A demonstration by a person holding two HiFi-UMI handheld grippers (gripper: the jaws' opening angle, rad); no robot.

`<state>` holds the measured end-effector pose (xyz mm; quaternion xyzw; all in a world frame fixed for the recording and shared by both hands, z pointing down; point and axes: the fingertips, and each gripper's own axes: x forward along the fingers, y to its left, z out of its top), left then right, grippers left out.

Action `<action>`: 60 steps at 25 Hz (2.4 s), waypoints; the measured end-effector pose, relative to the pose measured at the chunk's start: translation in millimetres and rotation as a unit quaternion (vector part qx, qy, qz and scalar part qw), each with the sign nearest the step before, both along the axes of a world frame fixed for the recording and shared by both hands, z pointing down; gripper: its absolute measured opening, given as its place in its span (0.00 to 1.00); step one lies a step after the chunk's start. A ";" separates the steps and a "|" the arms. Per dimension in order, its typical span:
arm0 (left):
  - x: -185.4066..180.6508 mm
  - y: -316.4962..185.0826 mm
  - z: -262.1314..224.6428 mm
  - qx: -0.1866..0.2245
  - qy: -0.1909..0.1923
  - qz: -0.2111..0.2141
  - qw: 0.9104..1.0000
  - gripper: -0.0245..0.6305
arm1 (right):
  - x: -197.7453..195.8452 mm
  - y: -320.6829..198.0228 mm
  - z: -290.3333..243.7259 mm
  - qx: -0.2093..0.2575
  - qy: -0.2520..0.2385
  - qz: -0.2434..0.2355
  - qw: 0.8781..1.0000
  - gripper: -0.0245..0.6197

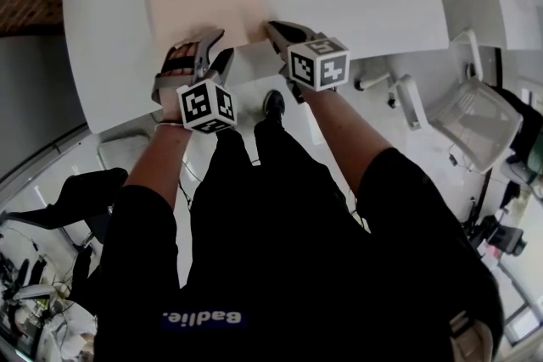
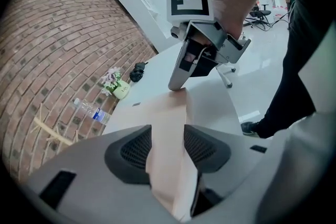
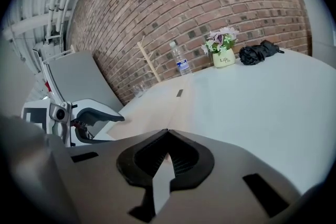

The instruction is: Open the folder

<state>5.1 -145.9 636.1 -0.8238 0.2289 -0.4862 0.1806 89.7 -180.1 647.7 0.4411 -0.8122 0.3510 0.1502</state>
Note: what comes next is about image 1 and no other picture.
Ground person's black trousers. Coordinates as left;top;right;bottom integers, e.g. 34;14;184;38
191;118;353;226

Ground person's left hand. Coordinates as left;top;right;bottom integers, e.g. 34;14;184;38
157;28;213;125

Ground white table leg frame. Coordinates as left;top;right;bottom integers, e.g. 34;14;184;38
353;70;425;132

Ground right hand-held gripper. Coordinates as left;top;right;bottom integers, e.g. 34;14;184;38
266;20;350;104

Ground person's right forearm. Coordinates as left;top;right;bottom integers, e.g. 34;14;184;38
296;86;394;200

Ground person's black shoe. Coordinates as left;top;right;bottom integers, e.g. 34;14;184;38
262;89;287;126

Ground person's left forearm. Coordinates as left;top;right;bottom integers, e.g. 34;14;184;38
121;122;193;211

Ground person's black shirt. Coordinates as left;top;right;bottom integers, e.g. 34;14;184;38
92;147;507;362

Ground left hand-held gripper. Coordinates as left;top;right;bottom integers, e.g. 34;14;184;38
175;28;238;136

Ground small black swivel chair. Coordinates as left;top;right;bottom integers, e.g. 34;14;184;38
465;214;529;259

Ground black office chair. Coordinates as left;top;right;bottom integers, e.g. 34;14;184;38
0;166;131;256

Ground white paper sheet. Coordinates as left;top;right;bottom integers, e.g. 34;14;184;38
493;0;543;53

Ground white mesh chair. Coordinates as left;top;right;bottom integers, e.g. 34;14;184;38
425;29;525;175

